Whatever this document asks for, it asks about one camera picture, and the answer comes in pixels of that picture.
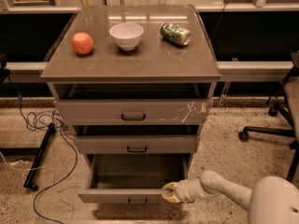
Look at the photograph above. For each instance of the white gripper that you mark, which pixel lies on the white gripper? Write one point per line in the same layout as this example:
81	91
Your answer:
181	190

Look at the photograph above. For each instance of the grey bottom drawer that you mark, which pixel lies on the grey bottom drawer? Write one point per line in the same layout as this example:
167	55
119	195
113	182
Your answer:
136	178

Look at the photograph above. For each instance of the grey drawer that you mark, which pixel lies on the grey drawer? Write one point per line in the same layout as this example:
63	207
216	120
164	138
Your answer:
136	144
133	112
136	178

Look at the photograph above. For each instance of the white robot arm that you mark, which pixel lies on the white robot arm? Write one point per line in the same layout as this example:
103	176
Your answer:
273	200

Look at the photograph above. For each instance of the grey top drawer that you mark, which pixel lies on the grey top drawer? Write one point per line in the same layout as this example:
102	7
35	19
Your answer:
133	112

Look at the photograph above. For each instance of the grey middle drawer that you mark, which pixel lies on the grey middle drawer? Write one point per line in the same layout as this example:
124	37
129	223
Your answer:
136	144

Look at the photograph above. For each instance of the grey drawer cabinet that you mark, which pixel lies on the grey drawer cabinet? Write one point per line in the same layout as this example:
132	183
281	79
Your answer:
156	69

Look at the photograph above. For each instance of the black stand leg with caster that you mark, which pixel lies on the black stand leg with caster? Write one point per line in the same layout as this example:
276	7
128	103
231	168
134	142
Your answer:
30	179

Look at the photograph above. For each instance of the black office chair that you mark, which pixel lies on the black office chair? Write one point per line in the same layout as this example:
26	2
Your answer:
290	86

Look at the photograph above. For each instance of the green soda can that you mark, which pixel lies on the green soda can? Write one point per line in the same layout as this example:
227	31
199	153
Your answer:
175	33

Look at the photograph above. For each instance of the white bowl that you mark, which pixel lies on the white bowl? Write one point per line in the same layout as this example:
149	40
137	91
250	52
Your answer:
126	35

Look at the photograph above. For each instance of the red apple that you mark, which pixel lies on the red apple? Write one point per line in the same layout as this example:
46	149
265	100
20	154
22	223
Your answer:
82	43

